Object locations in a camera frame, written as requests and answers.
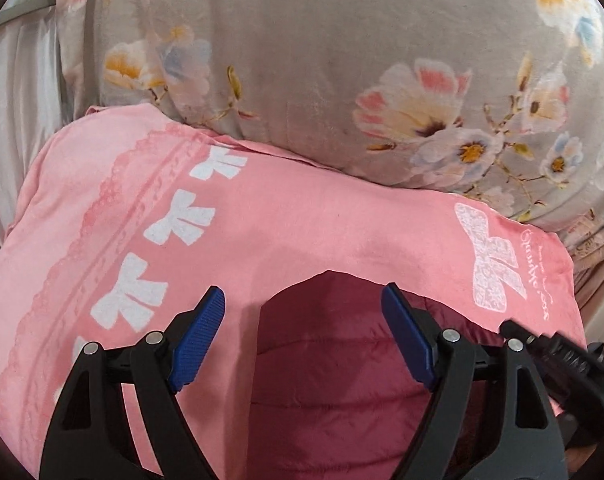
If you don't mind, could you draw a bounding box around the maroon quilted down jacket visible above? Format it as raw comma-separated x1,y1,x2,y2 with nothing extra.
247,271,510,479

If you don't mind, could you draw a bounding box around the pink bow-print blanket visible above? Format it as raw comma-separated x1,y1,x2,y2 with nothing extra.
0,105,585,479

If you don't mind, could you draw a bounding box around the grey floral quilt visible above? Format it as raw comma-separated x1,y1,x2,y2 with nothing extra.
55,0,604,281

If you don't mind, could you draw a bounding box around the silver satin curtain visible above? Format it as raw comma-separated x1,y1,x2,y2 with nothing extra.
0,0,70,248

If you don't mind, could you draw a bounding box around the grey metal bed rail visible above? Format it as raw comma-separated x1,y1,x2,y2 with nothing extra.
0,0,56,26

